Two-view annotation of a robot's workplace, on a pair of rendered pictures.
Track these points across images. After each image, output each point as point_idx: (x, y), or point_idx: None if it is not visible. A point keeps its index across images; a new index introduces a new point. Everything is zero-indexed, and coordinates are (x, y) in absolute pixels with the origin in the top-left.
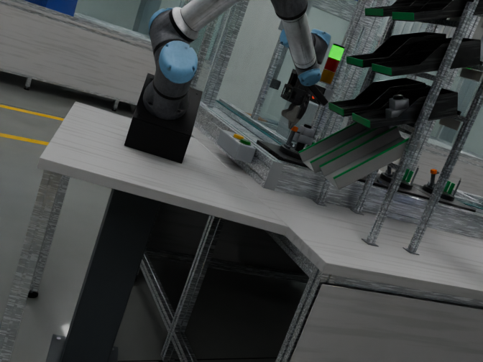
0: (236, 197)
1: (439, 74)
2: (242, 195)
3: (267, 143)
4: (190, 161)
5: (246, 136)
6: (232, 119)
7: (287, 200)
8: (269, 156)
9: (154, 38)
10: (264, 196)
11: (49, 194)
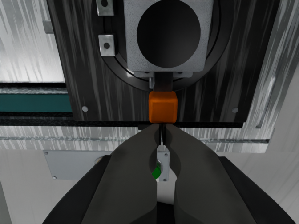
0: (296, 182)
1: None
2: (286, 171)
3: (86, 99)
4: (169, 195)
5: (34, 127)
6: None
7: (290, 94)
8: (231, 147)
9: None
10: (284, 139)
11: None
